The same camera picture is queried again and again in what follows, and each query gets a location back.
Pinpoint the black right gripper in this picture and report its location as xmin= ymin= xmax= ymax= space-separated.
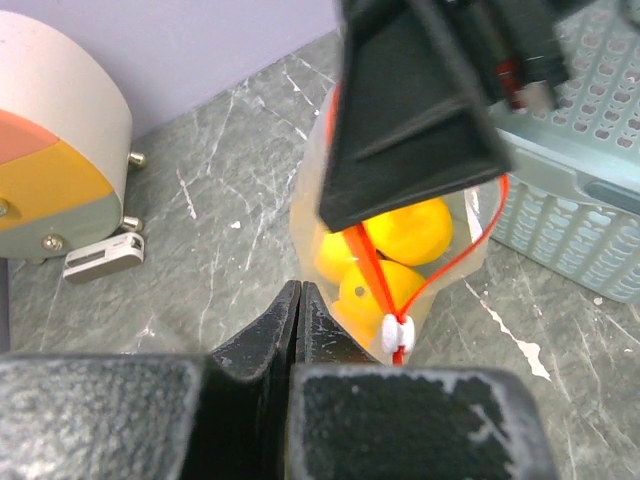
xmin=318 ymin=1 xmax=590 ymax=232

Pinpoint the yellow bell pepper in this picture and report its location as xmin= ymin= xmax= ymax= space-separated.
xmin=364 ymin=198 xmax=454 ymax=266

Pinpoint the round white drawer box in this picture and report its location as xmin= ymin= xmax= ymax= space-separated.
xmin=1 ymin=11 xmax=138 ymax=259

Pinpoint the yellow lemon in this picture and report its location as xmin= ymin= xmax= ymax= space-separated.
xmin=313 ymin=229 xmax=355 ymax=284

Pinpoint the yellow pear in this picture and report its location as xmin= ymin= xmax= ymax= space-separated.
xmin=331 ymin=260 xmax=425 ymax=348

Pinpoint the small white metal block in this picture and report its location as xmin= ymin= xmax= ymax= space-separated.
xmin=62 ymin=232 xmax=145 ymax=285

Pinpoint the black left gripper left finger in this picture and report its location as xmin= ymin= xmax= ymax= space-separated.
xmin=1 ymin=281 xmax=301 ymax=479

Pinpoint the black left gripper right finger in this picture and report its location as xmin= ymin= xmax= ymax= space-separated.
xmin=292 ymin=282 xmax=558 ymax=479

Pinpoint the blue green plastic basket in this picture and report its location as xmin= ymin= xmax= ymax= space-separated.
xmin=492 ymin=1 xmax=639 ymax=304

